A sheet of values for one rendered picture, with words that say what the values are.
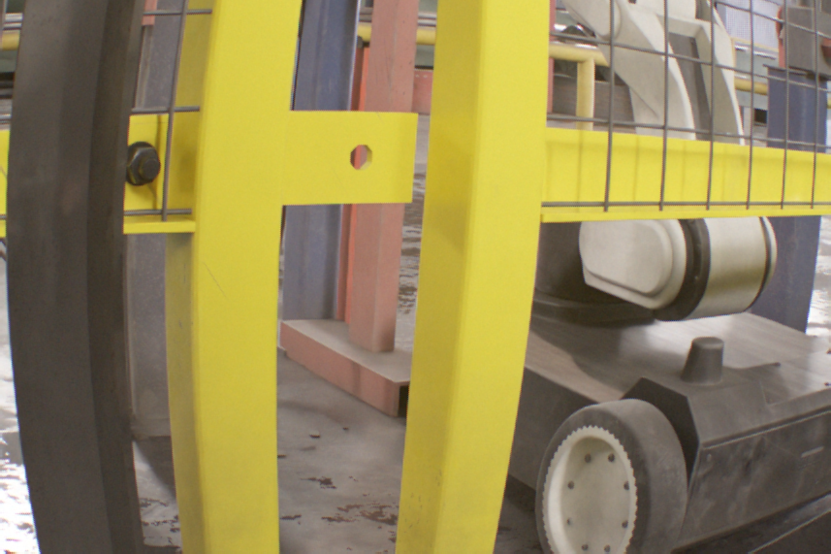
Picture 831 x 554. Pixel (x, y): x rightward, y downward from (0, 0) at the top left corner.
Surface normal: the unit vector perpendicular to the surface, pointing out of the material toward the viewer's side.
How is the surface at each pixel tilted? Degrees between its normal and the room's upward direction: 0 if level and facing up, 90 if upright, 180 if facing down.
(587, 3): 90
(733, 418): 45
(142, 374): 90
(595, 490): 90
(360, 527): 0
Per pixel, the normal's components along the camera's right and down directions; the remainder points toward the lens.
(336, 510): 0.07, -0.98
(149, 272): 0.53, 0.17
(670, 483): 0.43, -0.33
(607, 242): -0.91, 0.00
